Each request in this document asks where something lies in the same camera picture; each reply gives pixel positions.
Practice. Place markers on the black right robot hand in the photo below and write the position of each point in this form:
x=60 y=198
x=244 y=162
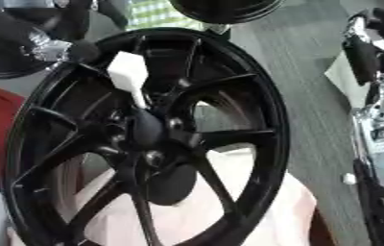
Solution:
x=363 y=61

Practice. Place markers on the small white piece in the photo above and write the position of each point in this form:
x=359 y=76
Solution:
x=349 y=178

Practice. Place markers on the white paper sheet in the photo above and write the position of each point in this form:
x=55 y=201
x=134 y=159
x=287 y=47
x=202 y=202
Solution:
x=342 y=78

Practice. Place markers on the black spoked wheel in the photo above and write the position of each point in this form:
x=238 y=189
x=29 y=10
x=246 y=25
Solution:
x=240 y=96

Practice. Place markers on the black round wheel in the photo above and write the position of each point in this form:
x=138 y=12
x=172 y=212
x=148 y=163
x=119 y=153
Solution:
x=226 y=9

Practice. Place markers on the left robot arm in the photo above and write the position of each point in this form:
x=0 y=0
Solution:
x=72 y=17

